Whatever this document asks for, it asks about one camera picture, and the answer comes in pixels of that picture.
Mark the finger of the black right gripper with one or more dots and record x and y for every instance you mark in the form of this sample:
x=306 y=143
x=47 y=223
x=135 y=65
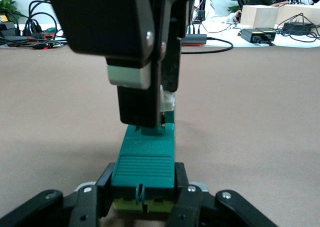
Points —
x=105 y=19
x=172 y=67

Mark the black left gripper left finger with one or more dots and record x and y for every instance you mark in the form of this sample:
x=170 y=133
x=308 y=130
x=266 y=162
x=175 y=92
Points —
x=86 y=207

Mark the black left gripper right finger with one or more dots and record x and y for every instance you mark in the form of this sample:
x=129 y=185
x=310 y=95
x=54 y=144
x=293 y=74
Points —
x=186 y=207

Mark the grey USB hub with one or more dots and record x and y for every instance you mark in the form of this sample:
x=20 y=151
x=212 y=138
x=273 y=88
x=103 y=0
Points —
x=195 y=39

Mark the orange black tool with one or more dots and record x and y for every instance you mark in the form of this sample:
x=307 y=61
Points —
x=47 y=35

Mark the person in white shirt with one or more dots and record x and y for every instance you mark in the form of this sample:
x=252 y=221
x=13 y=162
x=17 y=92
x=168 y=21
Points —
x=217 y=4

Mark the black adapter yellow label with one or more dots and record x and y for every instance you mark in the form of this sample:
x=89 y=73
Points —
x=250 y=35
x=270 y=34

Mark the small black device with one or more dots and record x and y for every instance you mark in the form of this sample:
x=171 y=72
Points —
x=7 y=27

